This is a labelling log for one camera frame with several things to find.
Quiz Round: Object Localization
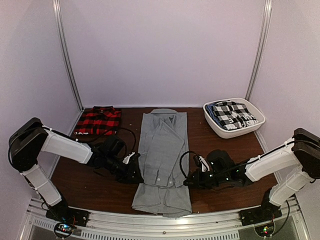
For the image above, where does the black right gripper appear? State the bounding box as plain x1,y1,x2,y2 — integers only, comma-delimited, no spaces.
183,168,229,190

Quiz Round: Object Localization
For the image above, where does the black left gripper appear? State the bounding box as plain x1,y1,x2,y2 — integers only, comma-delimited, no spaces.
104,154,144,184

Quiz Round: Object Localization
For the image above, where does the grey long sleeve shirt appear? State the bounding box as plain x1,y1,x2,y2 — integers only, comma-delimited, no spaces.
131,108,192,218

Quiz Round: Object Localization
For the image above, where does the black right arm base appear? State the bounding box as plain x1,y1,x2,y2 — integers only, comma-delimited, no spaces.
239,201,282,237

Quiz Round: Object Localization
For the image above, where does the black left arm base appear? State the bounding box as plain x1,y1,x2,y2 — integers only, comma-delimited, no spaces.
45,206,90,239

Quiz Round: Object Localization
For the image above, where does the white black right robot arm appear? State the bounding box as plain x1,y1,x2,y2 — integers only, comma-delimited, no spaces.
184,128,320,221

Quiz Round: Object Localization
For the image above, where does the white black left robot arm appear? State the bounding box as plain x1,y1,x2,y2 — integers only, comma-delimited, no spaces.
8,112,192,222

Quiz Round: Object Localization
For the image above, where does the white laundry basket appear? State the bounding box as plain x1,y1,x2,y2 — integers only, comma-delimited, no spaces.
203,97,266,139

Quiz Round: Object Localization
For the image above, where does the red black plaid shirt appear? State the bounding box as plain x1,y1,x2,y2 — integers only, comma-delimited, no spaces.
73,106,122,136

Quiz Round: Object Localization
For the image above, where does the blue plaid shirt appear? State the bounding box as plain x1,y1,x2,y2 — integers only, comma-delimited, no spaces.
205,102,222,128

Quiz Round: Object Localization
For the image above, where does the black white checked shirt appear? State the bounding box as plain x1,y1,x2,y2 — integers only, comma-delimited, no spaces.
213,100,260,131

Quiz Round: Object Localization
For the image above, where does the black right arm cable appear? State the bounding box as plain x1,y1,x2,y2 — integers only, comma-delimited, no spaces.
179,150,201,180

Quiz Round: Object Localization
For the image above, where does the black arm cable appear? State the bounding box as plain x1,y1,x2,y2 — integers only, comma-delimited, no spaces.
84,126,137,156
179,150,201,180

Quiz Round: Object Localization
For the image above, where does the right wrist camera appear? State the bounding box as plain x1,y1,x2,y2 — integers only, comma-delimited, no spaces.
193,155,210,173

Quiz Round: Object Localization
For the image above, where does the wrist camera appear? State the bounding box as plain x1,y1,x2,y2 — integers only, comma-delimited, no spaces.
122,151,140,165
193,155,210,173

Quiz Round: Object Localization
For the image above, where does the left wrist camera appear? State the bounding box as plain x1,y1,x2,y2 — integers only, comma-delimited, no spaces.
122,151,140,165

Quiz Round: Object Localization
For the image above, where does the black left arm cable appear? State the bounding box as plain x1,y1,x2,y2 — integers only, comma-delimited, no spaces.
84,126,137,156

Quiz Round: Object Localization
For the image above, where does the aluminium front rail frame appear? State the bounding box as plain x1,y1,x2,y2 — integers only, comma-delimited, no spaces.
17,197,311,240

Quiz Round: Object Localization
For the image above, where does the right aluminium corner post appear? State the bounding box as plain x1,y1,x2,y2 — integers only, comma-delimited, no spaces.
245,0,273,101

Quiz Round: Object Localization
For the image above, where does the aluminium corner post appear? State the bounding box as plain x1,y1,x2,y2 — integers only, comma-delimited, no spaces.
245,0,273,101
52,0,84,111

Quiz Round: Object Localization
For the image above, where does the left aluminium corner post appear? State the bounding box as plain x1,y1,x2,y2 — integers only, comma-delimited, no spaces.
52,0,84,111

